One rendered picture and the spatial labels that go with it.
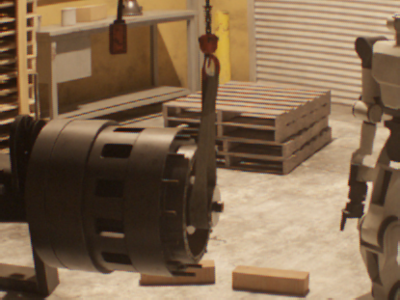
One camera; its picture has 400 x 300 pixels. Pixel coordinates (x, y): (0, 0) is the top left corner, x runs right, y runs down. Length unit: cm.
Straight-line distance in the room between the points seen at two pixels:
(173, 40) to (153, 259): 683
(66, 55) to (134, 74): 172
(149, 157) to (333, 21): 600
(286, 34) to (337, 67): 75
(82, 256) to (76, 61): 489
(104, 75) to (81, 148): 595
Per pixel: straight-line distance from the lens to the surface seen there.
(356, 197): 325
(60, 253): 266
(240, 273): 402
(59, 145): 263
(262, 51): 893
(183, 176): 251
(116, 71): 863
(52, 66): 710
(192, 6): 945
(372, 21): 808
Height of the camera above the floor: 169
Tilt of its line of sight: 14 degrees down
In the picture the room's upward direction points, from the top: 1 degrees counter-clockwise
